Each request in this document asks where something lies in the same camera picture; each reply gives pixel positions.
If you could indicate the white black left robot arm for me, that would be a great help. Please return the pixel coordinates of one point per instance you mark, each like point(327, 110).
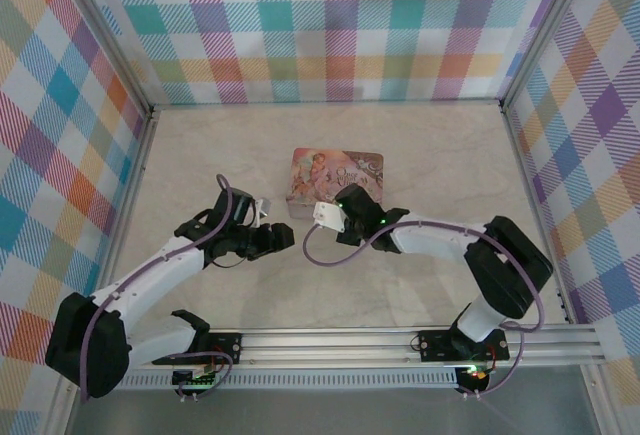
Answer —
point(150, 275)

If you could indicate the pink storybook tin box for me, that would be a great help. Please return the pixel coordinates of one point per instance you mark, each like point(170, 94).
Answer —
point(320, 175)

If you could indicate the left controller circuit board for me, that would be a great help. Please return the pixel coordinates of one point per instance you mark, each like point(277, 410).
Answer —
point(192, 377)

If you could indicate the controller circuit board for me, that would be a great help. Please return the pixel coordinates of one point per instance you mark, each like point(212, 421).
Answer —
point(192, 377)
point(477, 374)

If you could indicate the grey metal sheet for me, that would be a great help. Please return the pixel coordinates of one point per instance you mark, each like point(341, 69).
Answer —
point(325, 412)

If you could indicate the right controller circuit board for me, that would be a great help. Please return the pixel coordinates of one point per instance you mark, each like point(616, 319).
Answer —
point(477, 374)

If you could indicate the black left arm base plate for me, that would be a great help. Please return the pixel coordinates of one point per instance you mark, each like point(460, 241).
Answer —
point(225, 347)

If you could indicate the aluminium mounting rail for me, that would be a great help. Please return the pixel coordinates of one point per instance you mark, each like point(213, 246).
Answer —
point(330, 347)

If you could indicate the aluminium frame back rail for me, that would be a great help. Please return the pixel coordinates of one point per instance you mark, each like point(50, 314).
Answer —
point(325, 103)

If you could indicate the aluminium frame side rail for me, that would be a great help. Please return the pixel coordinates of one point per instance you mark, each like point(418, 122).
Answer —
point(525, 155)
point(132, 180)

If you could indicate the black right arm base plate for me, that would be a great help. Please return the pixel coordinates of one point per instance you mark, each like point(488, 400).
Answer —
point(437, 344)

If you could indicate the aluminium frame post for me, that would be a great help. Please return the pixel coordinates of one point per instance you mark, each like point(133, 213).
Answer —
point(107, 35)
point(547, 25)

